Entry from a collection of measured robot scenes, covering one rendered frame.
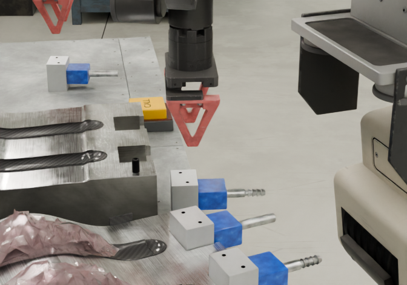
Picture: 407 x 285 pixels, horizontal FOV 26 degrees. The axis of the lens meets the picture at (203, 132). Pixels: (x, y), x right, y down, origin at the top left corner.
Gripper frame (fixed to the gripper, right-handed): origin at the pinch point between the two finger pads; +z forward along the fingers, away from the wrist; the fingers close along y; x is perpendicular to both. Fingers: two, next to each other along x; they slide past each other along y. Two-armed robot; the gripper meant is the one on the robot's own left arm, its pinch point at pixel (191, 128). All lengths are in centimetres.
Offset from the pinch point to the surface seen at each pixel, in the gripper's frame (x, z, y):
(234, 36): 39, 96, -337
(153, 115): -4.9, 10.2, -28.9
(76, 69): -19, 9, -49
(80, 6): -42, 86, -364
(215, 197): 3.1, 9.3, 2.5
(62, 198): -16.9, 6.0, 7.6
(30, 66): -30, 13, -63
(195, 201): 0.5, 9.5, 2.9
